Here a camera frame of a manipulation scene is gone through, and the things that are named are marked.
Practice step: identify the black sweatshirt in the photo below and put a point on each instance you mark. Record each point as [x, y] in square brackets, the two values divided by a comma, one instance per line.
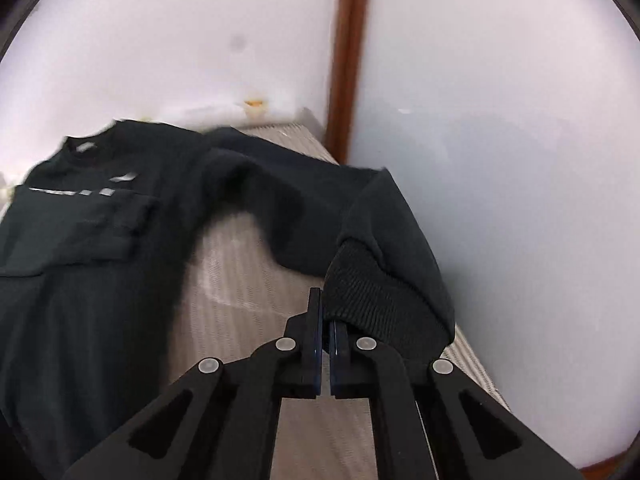
[100, 260]

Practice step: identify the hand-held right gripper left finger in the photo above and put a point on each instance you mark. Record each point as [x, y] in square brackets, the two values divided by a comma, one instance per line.
[315, 345]

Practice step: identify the striped quilted bed cover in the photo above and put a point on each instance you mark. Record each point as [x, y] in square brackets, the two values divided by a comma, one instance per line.
[235, 285]

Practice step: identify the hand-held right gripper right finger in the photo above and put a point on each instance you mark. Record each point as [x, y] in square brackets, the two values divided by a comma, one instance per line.
[337, 355]

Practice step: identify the brown wooden door frame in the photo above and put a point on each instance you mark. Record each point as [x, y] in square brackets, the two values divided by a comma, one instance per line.
[347, 60]

